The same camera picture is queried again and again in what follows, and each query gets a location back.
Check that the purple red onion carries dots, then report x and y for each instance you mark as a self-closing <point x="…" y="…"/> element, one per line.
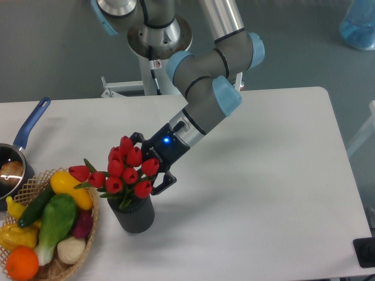
<point x="83" y="225"/>

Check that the yellow squash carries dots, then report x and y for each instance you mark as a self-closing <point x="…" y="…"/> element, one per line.
<point x="63" y="183"/>

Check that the white clamp post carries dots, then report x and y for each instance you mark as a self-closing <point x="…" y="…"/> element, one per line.
<point x="239" y="83"/>

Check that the dark green cucumber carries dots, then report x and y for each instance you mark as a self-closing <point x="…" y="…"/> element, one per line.
<point x="34" y="210"/>

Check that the yellow banana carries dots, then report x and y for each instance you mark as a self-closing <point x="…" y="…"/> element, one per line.
<point x="14" y="209"/>

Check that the yellow bell pepper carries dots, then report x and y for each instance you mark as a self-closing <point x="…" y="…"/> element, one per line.
<point x="13" y="237"/>

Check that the dark grey ribbed vase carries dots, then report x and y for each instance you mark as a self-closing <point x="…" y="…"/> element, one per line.
<point x="136" y="217"/>

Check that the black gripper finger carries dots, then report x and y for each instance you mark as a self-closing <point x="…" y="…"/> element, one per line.
<point x="168" y="180"/>
<point x="137" y="138"/>

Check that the white garlic bulb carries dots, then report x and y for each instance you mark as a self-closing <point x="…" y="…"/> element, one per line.
<point x="71" y="249"/>

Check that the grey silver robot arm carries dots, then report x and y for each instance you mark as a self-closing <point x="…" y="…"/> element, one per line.
<point x="210" y="83"/>

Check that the blue translucent water bottle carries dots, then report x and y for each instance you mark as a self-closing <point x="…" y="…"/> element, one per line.
<point x="357" y="26"/>

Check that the blue handled saucepan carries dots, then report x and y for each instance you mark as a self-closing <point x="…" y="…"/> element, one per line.
<point x="14" y="152"/>

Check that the white frame at right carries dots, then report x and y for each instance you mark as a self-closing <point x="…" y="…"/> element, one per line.
<point x="363" y="133"/>

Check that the brown bread in pan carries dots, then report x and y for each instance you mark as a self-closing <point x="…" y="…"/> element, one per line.
<point x="11" y="173"/>

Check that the green bok choy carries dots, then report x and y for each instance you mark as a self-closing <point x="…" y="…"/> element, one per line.
<point x="58" y="217"/>

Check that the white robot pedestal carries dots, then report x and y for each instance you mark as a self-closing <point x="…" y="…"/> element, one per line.
<point x="158" y="76"/>

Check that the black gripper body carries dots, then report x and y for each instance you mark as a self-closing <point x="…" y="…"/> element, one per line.
<point x="165" y="147"/>

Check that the orange fruit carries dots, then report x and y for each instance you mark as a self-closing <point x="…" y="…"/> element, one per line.
<point x="22" y="263"/>

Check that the red tulip bouquet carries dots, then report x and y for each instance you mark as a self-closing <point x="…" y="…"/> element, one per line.
<point x="129" y="177"/>

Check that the black device at edge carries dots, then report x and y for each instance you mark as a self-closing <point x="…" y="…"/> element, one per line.
<point x="364" y="249"/>

